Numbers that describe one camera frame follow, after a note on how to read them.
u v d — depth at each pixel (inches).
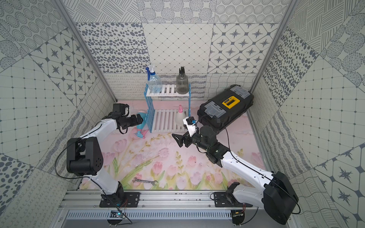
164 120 41.3
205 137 22.5
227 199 26.0
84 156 18.5
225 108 36.6
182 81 32.9
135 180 31.7
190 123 24.7
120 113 29.0
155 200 30.0
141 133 38.9
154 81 31.7
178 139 25.7
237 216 28.3
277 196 15.6
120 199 26.5
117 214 27.6
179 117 37.4
